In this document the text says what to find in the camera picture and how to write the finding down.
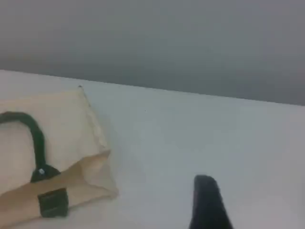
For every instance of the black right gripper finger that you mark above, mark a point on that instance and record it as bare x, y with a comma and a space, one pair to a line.
208, 207

